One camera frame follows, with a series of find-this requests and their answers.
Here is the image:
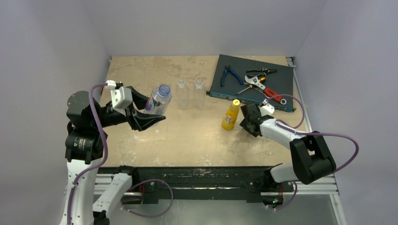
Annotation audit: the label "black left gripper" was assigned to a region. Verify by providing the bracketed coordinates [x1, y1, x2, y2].
[92, 86, 165, 129]

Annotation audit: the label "yellow juice bottle cap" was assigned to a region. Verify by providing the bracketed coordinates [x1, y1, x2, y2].
[231, 99, 240, 107]

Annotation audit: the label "small clear water bottle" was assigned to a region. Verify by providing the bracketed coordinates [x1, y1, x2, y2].
[144, 84, 172, 115]

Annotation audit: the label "yellow juice bottle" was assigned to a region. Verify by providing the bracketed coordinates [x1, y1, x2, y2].
[222, 103, 240, 130]

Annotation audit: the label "clear bottle QR cap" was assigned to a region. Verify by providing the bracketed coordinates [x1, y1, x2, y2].
[176, 79, 189, 110]

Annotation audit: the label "clear bottle blue cap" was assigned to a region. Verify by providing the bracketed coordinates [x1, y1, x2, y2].
[193, 79, 206, 110]

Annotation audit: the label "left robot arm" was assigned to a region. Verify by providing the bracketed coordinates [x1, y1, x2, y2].
[61, 83, 165, 225]

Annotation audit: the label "adjustable wrench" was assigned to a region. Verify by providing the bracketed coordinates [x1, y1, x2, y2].
[245, 75, 266, 91]

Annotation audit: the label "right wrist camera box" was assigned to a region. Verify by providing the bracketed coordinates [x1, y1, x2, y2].
[260, 98, 275, 116]

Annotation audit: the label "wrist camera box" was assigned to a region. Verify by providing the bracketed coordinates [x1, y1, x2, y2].
[260, 98, 275, 116]
[105, 80, 133, 110]

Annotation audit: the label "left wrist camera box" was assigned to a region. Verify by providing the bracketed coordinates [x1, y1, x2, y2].
[105, 80, 133, 110]

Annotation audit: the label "red handled tool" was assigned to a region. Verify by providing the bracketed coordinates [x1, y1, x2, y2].
[263, 87, 287, 105]

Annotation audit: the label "dark network switch box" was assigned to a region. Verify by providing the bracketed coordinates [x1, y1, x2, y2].
[207, 54, 296, 113]

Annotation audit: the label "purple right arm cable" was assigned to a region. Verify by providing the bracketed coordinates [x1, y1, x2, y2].
[267, 94, 360, 174]

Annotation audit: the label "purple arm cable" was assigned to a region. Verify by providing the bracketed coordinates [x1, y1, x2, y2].
[67, 82, 109, 225]
[267, 94, 360, 174]

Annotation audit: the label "black handled cutters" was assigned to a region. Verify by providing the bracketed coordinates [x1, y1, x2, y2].
[246, 68, 277, 77]

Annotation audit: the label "blue handled pliers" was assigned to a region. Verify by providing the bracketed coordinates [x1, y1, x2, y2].
[220, 65, 244, 88]

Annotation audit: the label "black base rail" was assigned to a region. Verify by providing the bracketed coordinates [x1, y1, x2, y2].
[95, 166, 294, 204]

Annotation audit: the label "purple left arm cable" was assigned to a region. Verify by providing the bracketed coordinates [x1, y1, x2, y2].
[67, 82, 109, 225]

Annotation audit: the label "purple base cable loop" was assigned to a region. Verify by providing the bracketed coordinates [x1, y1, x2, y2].
[120, 178, 174, 218]

